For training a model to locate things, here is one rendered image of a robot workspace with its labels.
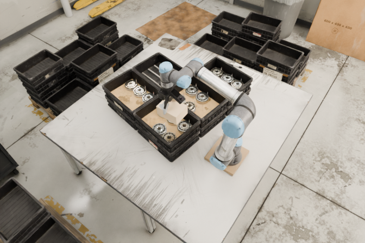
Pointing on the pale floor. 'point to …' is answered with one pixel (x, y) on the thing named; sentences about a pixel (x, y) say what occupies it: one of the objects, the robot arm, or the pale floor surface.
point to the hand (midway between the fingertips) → (171, 108)
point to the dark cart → (6, 163)
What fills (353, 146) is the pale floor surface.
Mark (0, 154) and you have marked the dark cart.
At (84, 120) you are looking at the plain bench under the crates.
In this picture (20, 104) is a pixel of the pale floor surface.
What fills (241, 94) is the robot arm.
